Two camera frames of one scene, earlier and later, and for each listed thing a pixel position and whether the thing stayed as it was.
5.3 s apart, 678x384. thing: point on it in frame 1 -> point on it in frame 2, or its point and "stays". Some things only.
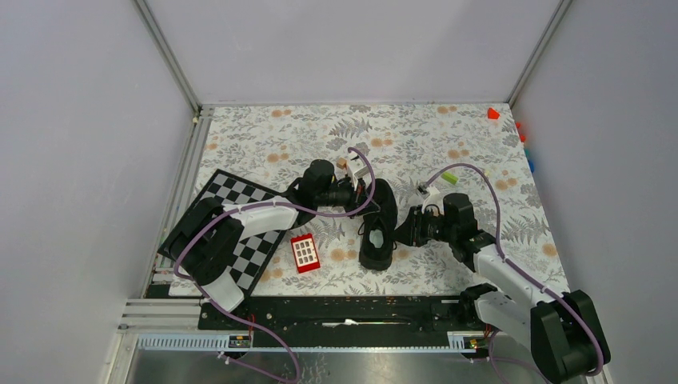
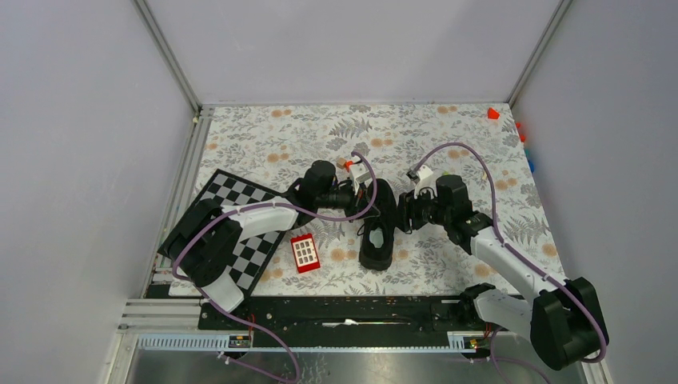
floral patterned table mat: [412, 146] stays
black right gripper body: [425, 227] -> [423, 210]
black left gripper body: [358, 194] stays
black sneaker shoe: [376, 242] stays
